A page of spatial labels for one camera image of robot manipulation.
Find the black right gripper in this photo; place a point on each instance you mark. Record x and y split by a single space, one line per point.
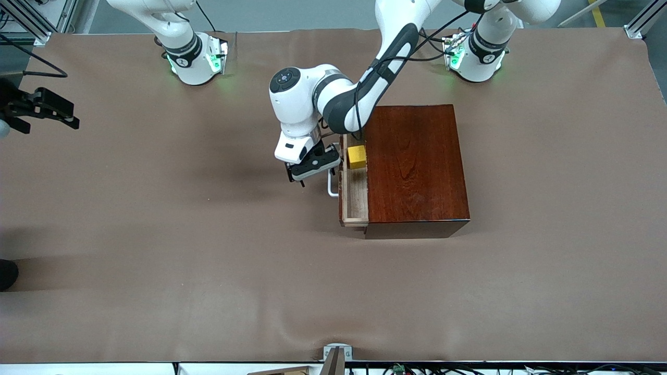
11 103

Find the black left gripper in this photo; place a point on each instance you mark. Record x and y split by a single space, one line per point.
288 173

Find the yellow wooden block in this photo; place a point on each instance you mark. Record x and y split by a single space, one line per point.
357 155

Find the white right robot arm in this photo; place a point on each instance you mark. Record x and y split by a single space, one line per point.
193 57

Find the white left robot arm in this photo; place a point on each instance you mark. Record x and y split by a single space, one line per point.
297 99

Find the dark brown wooden cabinet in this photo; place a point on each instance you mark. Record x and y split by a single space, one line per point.
417 166

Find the brown table mat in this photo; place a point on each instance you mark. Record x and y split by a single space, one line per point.
156 219

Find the black round object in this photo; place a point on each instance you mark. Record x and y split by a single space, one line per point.
7 275

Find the aluminium frame with crossed profiles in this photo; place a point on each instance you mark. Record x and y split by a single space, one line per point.
31 21

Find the grey metal clamp bracket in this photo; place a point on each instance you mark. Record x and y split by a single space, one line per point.
348 353

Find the white table frame rail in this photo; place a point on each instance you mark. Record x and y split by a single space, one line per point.
78 370

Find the single aluminium frame profile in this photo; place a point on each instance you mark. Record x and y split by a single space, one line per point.
638 26

